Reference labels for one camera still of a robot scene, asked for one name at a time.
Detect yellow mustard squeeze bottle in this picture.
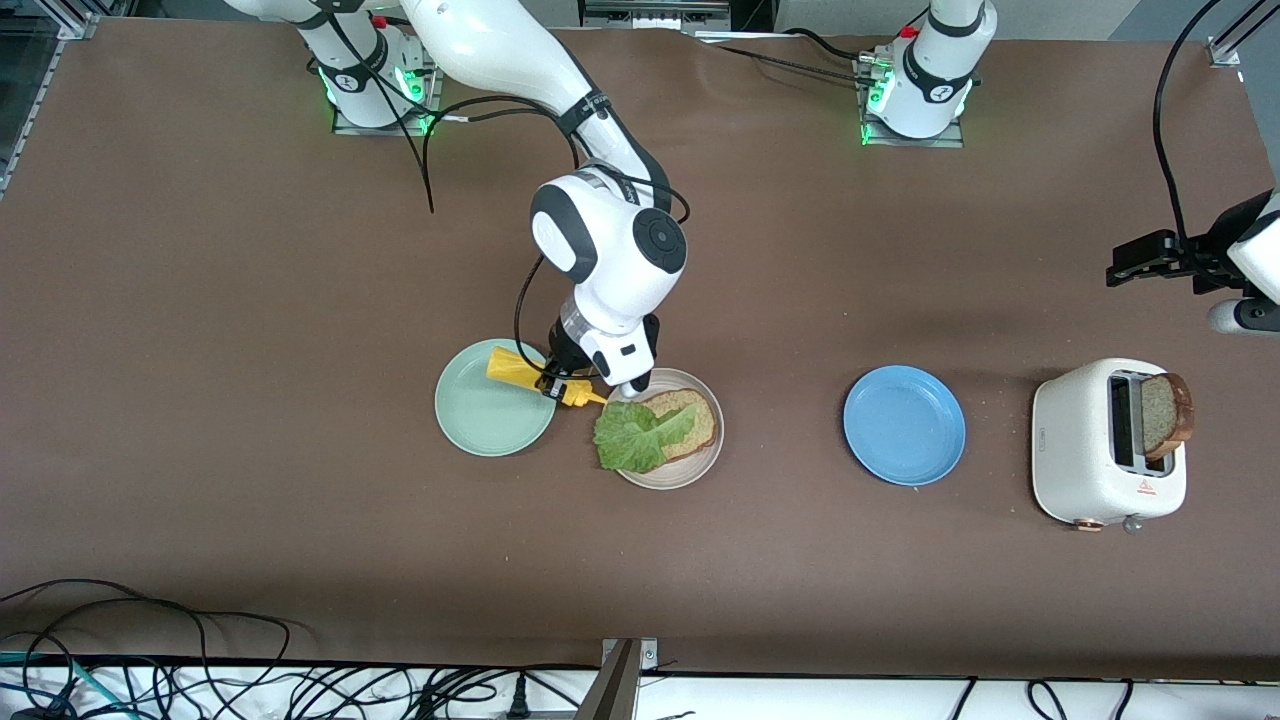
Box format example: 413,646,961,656
487,345,609,409

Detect green lettuce leaf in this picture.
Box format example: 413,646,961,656
592,400,699,474

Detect brown bread slice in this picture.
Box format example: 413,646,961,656
640,388,719,464
1140,373,1195,462

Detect light green plate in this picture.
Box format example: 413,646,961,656
434,338,559,459

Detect beige plate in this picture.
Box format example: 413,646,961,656
599,367,725,491

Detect blue plate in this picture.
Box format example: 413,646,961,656
842,364,968,488

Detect aluminium corner profile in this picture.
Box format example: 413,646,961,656
1205,0,1280,69

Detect white two-slot toaster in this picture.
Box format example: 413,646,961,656
1031,358,1189,535

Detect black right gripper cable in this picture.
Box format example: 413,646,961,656
422,95,693,383

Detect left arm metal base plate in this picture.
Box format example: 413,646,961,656
858,55,966,149

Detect black right arm loop cable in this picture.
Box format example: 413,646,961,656
328,10,436,214

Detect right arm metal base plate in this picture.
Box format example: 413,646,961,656
332,40,443,136

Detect grey metal table bracket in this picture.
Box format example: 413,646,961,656
575,637,661,720

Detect metal frame with slots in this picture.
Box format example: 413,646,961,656
580,0,733,31

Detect black base power cable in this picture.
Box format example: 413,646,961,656
690,28,883,89

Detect black floor cable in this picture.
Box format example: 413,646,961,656
0,577,211,720
0,600,296,720

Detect aluminium table edge rail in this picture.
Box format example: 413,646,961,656
0,10,101,201

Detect teal floor cable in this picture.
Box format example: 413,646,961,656
0,650,136,720

